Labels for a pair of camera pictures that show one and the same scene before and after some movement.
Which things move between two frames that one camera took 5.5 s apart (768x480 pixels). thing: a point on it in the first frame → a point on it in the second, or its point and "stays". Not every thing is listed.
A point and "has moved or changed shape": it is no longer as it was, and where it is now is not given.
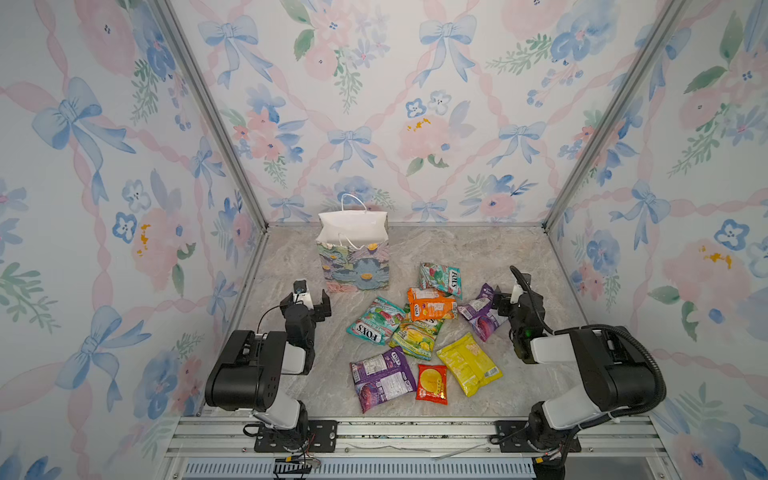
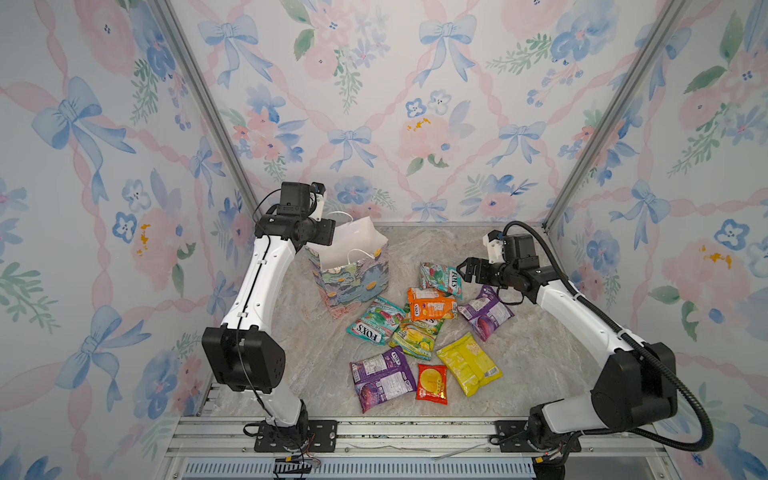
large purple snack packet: (382, 377) stays
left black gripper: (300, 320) → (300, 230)
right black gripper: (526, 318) → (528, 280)
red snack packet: (432, 383) stays
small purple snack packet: (483, 317) stays
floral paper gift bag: (354, 247) has moved or changed shape
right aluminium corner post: (616, 110) stays
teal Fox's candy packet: (448, 278) stays
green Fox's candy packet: (378, 323) stays
